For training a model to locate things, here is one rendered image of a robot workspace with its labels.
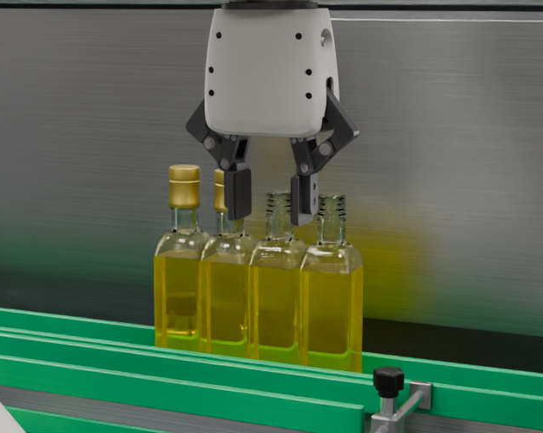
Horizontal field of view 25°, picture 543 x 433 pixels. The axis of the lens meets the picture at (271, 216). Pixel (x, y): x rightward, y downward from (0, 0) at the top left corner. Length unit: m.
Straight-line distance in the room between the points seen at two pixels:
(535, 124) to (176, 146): 0.45
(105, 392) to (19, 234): 0.43
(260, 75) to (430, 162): 0.46
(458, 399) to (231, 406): 0.22
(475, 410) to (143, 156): 0.55
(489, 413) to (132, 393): 0.36
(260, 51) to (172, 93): 0.58
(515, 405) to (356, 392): 0.16
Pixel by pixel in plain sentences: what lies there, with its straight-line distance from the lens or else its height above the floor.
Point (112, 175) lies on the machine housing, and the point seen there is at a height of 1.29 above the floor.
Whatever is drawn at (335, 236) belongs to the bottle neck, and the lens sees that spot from 1.29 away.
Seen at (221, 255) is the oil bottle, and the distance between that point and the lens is 1.33.
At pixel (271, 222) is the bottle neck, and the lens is 1.32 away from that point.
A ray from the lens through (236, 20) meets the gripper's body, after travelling 0.97.
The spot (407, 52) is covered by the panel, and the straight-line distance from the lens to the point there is 1.38.
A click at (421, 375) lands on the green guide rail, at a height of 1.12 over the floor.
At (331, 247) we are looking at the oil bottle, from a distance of 1.29.
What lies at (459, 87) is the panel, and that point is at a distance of 1.37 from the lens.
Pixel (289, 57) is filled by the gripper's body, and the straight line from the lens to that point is 0.96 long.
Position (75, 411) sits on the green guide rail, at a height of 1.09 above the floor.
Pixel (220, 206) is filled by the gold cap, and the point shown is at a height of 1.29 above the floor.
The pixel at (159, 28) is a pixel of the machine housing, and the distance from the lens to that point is 1.54.
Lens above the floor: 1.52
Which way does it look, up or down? 10 degrees down
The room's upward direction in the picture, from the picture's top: straight up
